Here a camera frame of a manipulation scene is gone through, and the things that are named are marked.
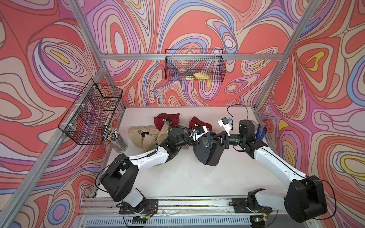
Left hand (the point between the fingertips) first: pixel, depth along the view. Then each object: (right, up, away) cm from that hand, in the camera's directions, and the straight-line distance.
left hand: (208, 132), depth 74 cm
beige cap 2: (-35, -5, +14) cm, 38 cm away
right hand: (+1, -6, -1) cm, 6 cm away
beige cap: (-36, -5, +14) cm, 39 cm away
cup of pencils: (-54, -9, +12) cm, 56 cm away
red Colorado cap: (-5, +6, +33) cm, 33 cm away
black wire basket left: (-64, +6, -2) cm, 64 cm away
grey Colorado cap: (+1, -9, +1) cm, 9 cm away
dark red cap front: (-32, +5, +30) cm, 44 cm away
